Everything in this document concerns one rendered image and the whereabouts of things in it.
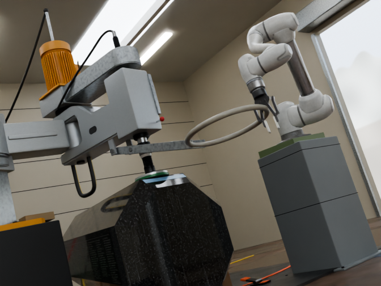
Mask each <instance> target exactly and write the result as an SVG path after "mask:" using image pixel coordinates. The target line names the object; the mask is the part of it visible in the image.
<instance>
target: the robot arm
mask: <svg viewBox="0 0 381 286"><path fill-rule="evenodd" d="M298 27H299V22H298V20H297V17H296V16H295V14H294V13H293V12H283V13H280V14H277V15H275V16H273V17H270V18H268V19H267V20H265V21H263V22H261V23H259V24H257V25H255V26H253V27H252V28H251V29H250V30H249V32H248V35H247V43H248V46H249V50H250V51H251V52H252V53H254V54H261V55H259V56H258V57H254V56H253V55H251V54H245V55H243V56H241V58H240V59H239V60H238V65H239V70H240V74H241V76H242V79H243V81H244V82H245V83H246V85H247V87H248V89H249V92H250V93H251V94H252V96H253V99H254V101H255V103H254V104H263V105H265V106H267V107H268V108H269V109H270V111H271V112H272V114H273V115H274V116H273V118H274V121H275V124H276V126H277V128H278V131H279V133H280V136H281V140H282V141H281V142H280V143H283V142H285V141H288V140H291V139H293V138H297V137H303V136H308V135H311V134H304V132H303V130H302V127H304V126H305V125H309V124H313V123H317V122H318V121H321V120H324V119H326V118H327V117H328V116H330V115H331V114H332V112H333V111H334V110H335V109H334V106H333V102H332V98H331V97H330V96H328V95H323V94H322V93H321V92H320V91H319V90H317V89H315V88H314V86H313V84H312V81H311V78H310V76H309V74H308V71H307V69H306V66H305V64H304V62H303V58H302V56H301V54H300V51H299V49H298V46H297V44H296V42H295V31H296V30H297V29H298ZM272 40H274V41H275V42H276V44H265V43H267V42H269V41H272ZM285 63H287V65H288V67H289V69H290V72H291V75H292V76H293V79H294V82H295V84H296V86H297V88H298V91H299V93H300V96H299V99H298V100H299V104H296V105H294V103H293V102H289V101H285V102H282V103H280V104H278V105H276V102H275V97H274V96H268V95H267V93H266V90H265V84H264V81H263V79H262V77H263V76H264V75H265V74H266V73H268V72H271V71H273V70H275V69H277V68H279V67H280V66H282V65H284V64H285ZM269 99H271V101H272V103H273V105H274V108H275V112H274V110H273V109H272V107H271V106H270V104H269ZM253 111H254V113H255V115H256V118H257V121H258V122H260V123H261V122H262V123H263V126H264V127H265V128H267V130H268V133H271V131H270V129H269V126H268V123H267V121H266V120H265V119H264V111H262V110H260V115H261V119H260V117H259V114H258V112H257V110H253ZM280 143H278V144H280Z"/></svg>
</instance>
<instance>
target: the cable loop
mask: <svg viewBox="0 0 381 286"><path fill-rule="evenodd" d="M87 162H88V167H89V170H90V175H91V180H92V189H91V191H90V192H88V193H86V194H83V192H82V190H81V187H80V184H79V180H78V175H77V171H76V167H75V165H71V169H72V172H73V177H74V182H75V186H76V189H77V193H78V195H79V196H80V197H82V198H86V197H89V196H91V195H92V194H94V192H95V191H96V177H95V172H94V167H93V164H92V160H91V157H87Z"/></svg>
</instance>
